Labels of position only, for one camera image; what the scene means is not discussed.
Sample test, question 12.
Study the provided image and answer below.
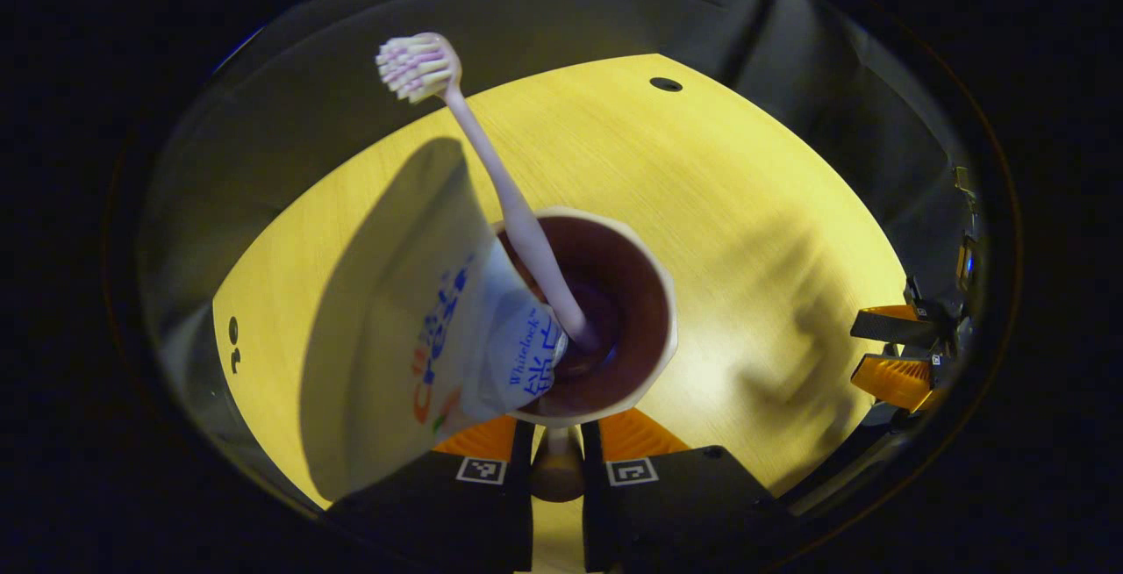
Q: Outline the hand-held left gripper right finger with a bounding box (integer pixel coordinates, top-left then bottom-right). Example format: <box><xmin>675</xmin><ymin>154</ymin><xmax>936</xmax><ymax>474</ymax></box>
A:
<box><xmin>581</xmin><ymin>407</ymin><xmax>799</xmax><ymax>573</ymax></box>

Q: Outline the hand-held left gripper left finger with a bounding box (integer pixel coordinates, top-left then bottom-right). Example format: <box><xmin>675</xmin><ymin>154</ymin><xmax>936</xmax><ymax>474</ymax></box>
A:
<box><xmin>329</xmin><ymin>416</ymin><xmax>536</xmax><ymax>574</ymax></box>

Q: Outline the beige cup with pink inside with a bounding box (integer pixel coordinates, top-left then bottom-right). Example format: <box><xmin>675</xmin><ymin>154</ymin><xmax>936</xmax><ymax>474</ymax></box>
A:
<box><xmin>491</xmin><ymin>207</ymin><xmax>679</xmax><ymax>503</ymax></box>

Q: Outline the white toothpaste tube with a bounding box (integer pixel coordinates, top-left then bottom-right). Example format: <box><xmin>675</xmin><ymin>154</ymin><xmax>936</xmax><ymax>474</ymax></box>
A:
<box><xmin>298</xmin><ymin>137</ymin><xmax>569</xmax><ymax>505</ymax></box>

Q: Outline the pale pink toothbrush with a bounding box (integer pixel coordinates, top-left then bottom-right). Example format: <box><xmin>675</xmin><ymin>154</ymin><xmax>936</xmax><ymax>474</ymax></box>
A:
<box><xmin>376</xmin><ymin>32</ymin><xmax>599</xmax><ymax>354</ymax></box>

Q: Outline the black backdrop cloth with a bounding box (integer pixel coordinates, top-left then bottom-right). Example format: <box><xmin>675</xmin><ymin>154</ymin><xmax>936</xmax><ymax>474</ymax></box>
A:
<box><xmin>136</xmin><ymin>0</ymin><xmax>984</xmax><ymax>513</ymax></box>

